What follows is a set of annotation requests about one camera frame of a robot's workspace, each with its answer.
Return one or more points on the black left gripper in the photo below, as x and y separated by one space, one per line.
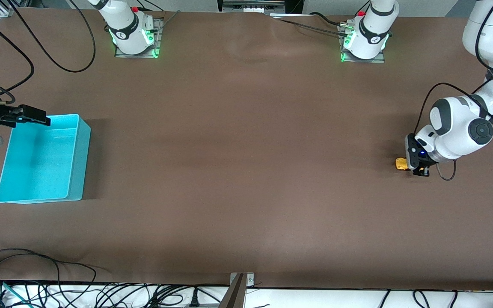
427 163

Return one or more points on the yellow beetle toy car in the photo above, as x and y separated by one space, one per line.
402 164

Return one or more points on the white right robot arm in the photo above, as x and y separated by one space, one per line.
124 21

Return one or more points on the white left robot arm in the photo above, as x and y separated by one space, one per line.
460 128

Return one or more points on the turquoise plastic bin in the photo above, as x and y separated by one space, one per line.
37 162

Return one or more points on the grey power strip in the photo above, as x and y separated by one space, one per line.
253 6

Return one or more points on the black power plug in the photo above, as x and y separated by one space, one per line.
194 299

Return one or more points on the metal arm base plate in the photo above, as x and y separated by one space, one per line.
379 60
158 34

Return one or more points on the metal table bracket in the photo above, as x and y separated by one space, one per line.
250 280

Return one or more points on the grey camera post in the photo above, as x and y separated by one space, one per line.
233 297

